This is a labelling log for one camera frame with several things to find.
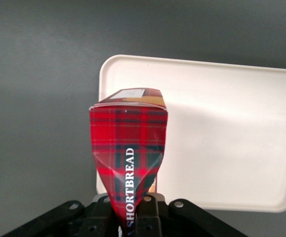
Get beige rectangular tray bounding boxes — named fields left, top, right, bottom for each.
left=95, top=54, right=286, bottom=214

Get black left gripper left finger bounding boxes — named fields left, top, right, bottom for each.
left=1, top=194, right=120, bottom=237

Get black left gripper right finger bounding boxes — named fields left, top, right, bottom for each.
left=133, top=193, right=249, bottom=237

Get red tartan shortbread cookie box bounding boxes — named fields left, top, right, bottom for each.
left=88, top=87, right=170, bottom=237

